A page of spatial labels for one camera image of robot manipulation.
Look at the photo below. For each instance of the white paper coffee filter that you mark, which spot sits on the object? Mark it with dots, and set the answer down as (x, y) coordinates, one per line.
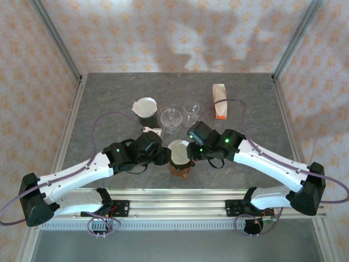
(178, 152)
(144, 107)

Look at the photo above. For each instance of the orange glass coffee server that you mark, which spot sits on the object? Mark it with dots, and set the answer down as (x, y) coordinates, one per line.
(178, 173)

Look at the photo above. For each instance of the clear ribbed coffee dripper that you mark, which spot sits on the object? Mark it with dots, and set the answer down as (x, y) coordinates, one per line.
(171, 118)

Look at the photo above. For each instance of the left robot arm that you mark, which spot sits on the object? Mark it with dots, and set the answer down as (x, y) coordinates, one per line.
(76, 177)

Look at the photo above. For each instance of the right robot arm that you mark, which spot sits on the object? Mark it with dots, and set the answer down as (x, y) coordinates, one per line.
(272, 166)

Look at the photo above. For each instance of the coffee filter pack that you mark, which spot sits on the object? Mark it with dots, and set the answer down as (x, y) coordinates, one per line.
(219, 95)

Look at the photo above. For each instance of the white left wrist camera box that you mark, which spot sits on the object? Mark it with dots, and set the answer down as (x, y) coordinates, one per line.
(152, 131)

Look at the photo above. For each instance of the wide aluminium mounting rail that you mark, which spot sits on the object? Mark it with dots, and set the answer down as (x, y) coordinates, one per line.
(177, 204)

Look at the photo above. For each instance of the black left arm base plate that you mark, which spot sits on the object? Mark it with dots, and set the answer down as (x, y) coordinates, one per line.
(122, 208)

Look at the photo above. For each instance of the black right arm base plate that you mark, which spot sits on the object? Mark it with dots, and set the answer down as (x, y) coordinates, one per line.
(231, 208)

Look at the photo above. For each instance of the aluminium table edge rail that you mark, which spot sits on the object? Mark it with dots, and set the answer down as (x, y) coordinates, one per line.
(72, 109)
(280, 95)

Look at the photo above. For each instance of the aluminium frame post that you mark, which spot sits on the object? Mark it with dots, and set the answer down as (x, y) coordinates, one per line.
(56, 38)
(27, 248)
(324, 245)
(298, 38)

